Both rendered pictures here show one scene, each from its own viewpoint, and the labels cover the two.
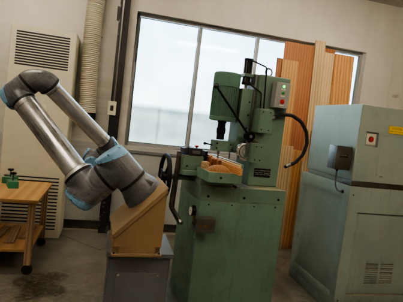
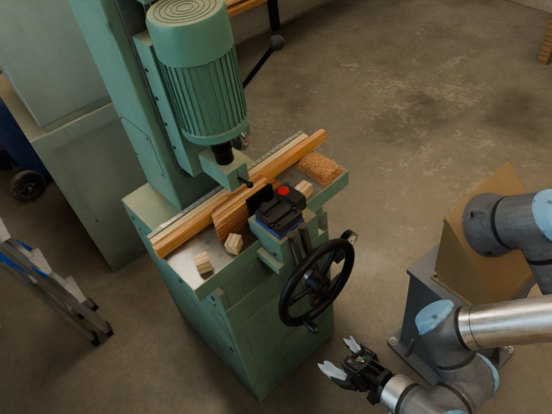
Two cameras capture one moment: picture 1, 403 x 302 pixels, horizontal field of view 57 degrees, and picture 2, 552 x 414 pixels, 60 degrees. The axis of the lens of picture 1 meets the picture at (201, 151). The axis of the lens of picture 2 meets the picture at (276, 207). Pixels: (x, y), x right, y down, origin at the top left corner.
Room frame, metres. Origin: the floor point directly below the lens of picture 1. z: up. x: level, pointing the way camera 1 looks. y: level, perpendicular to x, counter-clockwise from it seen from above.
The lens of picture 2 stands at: (2.62, 0.90, 1.94)
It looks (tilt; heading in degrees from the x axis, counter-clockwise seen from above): 47 degrees down; 254
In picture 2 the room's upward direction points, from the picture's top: 10 degrees counter-clockwise
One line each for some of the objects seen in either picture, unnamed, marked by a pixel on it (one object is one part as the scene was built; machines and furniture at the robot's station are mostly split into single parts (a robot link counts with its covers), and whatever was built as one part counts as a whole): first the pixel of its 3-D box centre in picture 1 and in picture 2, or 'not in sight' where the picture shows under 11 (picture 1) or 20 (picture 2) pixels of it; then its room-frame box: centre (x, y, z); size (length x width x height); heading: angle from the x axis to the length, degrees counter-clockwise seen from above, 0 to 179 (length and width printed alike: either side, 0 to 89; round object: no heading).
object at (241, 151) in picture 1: (244, 151); (234, 133); (2.37, -0.27, 1.02); 0.12 x 0.03 x 0.12; 109
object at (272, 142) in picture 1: (261, 130); (159, 95); (2.55, -0.39, 1.16); 0.22 x 0.22 x 0.72; 19
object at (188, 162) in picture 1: (189, 161); (283, 227); (2.37, 0.07, 0.92); 0.15 x 0.13 x 0.09; 19
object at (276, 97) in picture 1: (280, 95); not in sight; (2.42, -0.46, 1.40); 0.10 x 0.06 x 0.16; 109
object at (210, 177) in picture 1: (201, 169); (266, 222); (2.40, -0.02, 0.87); 0.61 x 0.30 x 0.06; 19
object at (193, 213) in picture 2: (220, 162); (236, 189); (2.44, -0.14, 0.93); 0.60 x 0.02 x 0.05; 19
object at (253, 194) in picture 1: (231, 188); (221, 213); (2.49, -0.23, 0.76); 0.57 x 0.45 x 0.09; 109
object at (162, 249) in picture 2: (219, 163); (247, 188); (2.41, -0.13, 0.92); 0.67 x 0.02 x 0.04; 19
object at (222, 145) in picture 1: (222, 147); (224, 167); (2.46, -0.13, 1.03); 0.14 x 0.07 x 0.09; 109
